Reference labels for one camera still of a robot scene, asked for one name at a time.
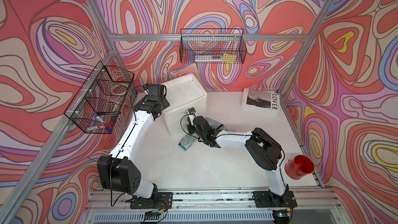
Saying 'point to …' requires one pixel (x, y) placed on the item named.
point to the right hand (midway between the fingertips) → (188, 122)
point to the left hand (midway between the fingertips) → (164, 102)
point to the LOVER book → (265, 100)
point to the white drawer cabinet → (183, 93)
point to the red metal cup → (298, 167)
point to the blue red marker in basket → (107, 126)
